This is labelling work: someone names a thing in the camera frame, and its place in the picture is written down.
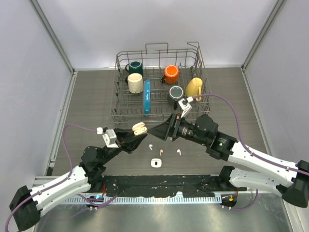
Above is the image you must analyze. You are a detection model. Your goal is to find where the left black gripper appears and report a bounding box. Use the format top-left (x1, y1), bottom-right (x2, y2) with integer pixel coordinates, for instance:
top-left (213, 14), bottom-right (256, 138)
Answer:
top-left (99, 128), bottom-right (146, 165)

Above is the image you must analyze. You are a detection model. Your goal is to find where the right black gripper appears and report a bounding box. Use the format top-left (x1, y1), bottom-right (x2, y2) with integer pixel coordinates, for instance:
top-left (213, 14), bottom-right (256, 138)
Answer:
top-left (148, 112), bottom-right (208, 145)

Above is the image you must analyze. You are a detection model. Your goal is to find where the beige charging case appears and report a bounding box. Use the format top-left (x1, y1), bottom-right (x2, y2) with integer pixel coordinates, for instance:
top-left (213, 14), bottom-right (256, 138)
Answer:
top-left (132, 122), bottom-right (147, 136)

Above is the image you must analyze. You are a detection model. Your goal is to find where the white charging case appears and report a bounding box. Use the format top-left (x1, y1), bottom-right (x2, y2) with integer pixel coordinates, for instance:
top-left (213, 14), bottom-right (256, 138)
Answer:
top-left (150, 158), bottom-right (162, 168)

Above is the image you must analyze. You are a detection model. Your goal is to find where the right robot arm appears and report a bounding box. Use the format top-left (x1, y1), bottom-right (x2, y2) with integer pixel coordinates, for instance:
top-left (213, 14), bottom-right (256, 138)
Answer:
top-left (148, 114), bottom-right (309, 208)

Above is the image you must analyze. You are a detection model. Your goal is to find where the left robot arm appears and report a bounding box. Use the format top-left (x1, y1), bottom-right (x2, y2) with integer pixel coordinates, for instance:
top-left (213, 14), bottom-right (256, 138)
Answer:
top-left (5, 126), bottom-right (147, 232)

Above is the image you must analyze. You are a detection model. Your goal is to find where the grey mug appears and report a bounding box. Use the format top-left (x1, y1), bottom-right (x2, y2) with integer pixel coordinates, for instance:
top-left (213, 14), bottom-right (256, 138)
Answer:
top-left (168, 86), bottom-right (184, 110)

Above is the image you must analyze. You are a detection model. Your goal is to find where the blue plate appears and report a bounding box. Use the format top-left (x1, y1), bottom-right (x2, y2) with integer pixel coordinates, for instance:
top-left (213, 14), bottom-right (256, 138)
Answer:
top-left (143, 79), bottom-right (151, 115)

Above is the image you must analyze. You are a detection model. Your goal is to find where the cream textured mug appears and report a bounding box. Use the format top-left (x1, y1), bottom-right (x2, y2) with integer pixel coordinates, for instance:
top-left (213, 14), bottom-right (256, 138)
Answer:
top-left (127, 73), bottom-right (143, 94)

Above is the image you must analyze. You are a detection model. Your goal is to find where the yellow mug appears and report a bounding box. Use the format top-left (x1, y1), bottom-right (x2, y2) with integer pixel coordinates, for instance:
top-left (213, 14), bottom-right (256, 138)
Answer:
top-left (185, 77), bottom-right (203, 97)

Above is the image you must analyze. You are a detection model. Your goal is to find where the orange mug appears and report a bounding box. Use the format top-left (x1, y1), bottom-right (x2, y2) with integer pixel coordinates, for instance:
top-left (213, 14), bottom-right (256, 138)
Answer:
top-left (160, 64), bottom-right (179, 84)

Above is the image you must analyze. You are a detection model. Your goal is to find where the dark green mug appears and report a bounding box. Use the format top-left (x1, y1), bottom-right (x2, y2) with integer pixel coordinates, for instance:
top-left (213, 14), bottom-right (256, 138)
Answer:
top-left (125, 61), bottom-right (143, 76)

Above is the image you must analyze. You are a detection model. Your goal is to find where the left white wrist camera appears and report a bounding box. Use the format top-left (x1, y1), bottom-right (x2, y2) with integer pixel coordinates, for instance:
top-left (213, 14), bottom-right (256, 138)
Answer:
top-left (96, 127), bottom-right (118, 148)

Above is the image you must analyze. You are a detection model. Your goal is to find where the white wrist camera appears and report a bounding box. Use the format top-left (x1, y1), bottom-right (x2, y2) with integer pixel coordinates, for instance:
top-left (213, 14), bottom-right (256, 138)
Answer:
top-left (96, 127), bottom-right (118, 148)
top-left (178, 97), bottom-right (194, 118)

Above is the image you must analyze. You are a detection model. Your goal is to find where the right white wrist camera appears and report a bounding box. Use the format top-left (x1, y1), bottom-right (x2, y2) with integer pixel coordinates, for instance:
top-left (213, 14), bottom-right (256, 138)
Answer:
top-left (178, 97), bottom-right (194, 118)

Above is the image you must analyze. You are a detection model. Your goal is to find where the grey wire dish rack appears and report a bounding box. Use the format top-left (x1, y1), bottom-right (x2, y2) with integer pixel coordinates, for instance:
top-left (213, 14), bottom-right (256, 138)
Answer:
top-left (111, 42), bottom-right (212, 127)

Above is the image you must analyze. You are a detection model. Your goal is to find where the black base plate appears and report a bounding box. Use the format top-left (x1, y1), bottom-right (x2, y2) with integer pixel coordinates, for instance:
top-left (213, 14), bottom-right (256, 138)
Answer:
top-left (90, 174), bottom-right (247, 198)

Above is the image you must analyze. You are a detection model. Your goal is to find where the white slotted cable duct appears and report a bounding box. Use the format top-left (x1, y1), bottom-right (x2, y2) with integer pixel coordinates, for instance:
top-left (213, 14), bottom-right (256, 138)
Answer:
top-left (52, 195), bottom-right (222, 205)

